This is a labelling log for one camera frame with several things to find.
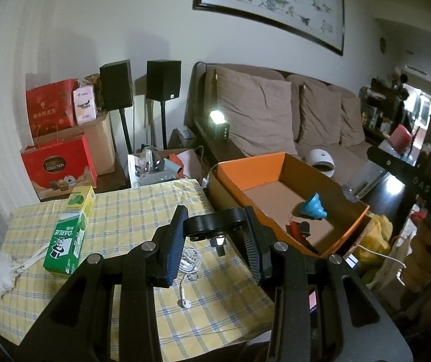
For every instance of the blue funnel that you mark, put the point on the blue funnel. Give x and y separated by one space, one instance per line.
313 207

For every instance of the black speaker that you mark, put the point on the black speaker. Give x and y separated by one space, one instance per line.
164 81
116 85

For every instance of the open bag of clutter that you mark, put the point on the open bag of clutter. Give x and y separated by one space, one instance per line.
155 169

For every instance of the black lit lantern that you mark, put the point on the black lit lantern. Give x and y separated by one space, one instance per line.
221 130

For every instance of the white earphones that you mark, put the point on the white earphones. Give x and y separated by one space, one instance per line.
191 262

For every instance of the black speaker stand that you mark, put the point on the black speaker stand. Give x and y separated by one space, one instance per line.
164 126
126 132

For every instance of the red gift box pictured label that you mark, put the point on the red gift box pictured label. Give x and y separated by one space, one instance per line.
57 169

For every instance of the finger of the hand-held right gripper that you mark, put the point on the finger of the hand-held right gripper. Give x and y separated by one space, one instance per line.
389 164

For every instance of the large brown cushion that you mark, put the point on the large brown cushion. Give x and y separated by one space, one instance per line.
257 113

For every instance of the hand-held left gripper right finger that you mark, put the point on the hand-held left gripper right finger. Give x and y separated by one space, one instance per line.
253 252

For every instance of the brown sofa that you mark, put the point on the brown sofa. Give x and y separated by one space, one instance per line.
351 154

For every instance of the round wall clock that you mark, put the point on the round wall clock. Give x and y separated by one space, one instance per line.
382 44

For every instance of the person's right hand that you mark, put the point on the person's right hand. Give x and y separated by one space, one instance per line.
426 260

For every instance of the smartphone lit screen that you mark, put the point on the smartphone lit screen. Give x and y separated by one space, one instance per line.
312 299

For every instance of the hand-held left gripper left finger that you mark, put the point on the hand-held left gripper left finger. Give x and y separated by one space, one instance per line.
174 249

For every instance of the orange cardboard box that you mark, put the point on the orange cardboard box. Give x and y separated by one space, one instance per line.
268 196

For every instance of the brown cardboard box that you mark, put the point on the brown cardboard box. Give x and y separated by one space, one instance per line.
102 143

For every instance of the white dome lamp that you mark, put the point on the white dome lamp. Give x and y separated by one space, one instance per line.
319 158

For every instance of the black clamp with bolt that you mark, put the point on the black clamp with bolt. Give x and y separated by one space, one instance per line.
215 222

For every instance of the yellow plastic bag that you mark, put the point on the yellow plastic bag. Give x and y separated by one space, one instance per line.
379 230

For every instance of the white paper bag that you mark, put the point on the white paper bag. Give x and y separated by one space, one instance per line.
389 275

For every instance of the red pocket knife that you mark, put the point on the red pocket knife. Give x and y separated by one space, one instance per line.
294 230

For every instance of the green drink carton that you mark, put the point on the green drink carton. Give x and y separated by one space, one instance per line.
68 241

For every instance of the medium brown cushion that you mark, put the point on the medium brown cushion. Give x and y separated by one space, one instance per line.
319 115

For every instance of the red gift box gold print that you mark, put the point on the red gift box gold print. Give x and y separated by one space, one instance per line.
49 109

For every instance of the white air conditioner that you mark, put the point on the white air conditioner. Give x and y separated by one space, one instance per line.
417 69

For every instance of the framed ink painting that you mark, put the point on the framed ink painting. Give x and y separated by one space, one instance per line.
268 0

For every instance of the dark cluttered shelf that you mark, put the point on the dark cluttered shelf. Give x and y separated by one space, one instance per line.
381 105

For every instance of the yellow checked tablecloth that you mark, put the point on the yellow checked tablecloth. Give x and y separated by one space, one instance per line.
132 215

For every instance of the small brown cushion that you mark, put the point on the small brown cushion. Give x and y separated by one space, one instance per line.
351 122

